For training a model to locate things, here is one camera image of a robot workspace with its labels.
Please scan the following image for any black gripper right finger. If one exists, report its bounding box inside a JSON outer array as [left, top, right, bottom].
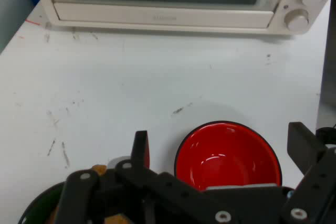
[[280, 121, 336, 224]]

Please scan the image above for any dark green bowl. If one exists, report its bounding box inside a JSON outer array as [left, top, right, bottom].
[[18, 180, 66, 224]]

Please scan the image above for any brown bread slice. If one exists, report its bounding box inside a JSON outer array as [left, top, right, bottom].
[[49, 164, 129, 224]]

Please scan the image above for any dark grey vertical post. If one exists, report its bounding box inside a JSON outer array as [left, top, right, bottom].
[[316, 0, 336, 130]]

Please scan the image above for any red bowl with black rim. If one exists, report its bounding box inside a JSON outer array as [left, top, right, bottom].
[[174, 121, 283, 192]]

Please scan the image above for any glass oven door with handle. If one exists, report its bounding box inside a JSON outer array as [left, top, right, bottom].
[[43, 0, 292, 29]]

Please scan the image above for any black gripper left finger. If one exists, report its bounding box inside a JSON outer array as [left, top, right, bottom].
[[54, 130, 237, 224]]

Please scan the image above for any cream toaster oven body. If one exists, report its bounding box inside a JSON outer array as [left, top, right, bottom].
[[28, 0, 333, 36]]

